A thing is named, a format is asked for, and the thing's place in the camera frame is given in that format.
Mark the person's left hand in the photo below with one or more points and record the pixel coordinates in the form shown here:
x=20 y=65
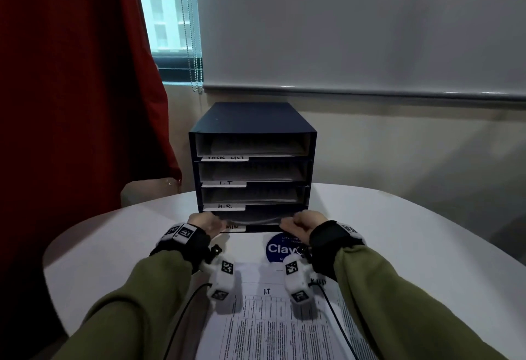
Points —
x=205 y=222

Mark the person's right hand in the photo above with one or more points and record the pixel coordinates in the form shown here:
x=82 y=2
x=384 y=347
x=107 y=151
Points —
x=306 y=224

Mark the pile of printed papers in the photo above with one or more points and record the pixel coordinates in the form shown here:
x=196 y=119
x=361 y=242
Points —
x=267 y=327

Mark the dark blue paper tray organizer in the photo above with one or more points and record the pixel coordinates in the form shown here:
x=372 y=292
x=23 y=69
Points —
x=250 y=117

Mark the person's right forearm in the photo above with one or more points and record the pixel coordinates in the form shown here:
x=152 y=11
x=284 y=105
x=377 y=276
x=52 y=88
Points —
x=407 y=310

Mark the person's left forearm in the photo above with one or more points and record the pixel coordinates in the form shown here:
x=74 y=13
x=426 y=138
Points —
x=123 y=314

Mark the black left wrist band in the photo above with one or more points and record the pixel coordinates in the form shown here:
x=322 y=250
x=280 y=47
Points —
x=189 y=249

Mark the black wrist band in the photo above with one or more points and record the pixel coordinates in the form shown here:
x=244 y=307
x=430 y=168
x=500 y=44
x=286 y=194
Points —
x=326 y=249
x=189 y=249

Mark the black right wrist band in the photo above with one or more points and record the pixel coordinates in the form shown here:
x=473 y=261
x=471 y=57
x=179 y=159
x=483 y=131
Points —
x=326 y=249

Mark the beige chair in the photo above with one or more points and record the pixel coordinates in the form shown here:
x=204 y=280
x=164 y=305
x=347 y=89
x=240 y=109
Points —
x=144 y=191

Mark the red curtain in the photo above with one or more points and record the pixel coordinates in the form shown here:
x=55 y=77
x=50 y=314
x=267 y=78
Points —
x=61 y=84

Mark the wide white roller blind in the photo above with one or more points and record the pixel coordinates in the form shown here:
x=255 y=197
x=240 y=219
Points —
x=349 y=23

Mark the window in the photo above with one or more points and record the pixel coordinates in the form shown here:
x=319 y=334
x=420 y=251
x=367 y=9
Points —
x=164 y=6

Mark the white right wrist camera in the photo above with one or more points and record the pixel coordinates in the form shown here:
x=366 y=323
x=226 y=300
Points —
x=298 y=283

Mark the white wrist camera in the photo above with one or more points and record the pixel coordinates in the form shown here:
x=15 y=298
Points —
x=222 y=281
x=298 y=283

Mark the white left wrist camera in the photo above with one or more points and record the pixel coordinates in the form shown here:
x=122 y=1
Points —
x=222 y=281

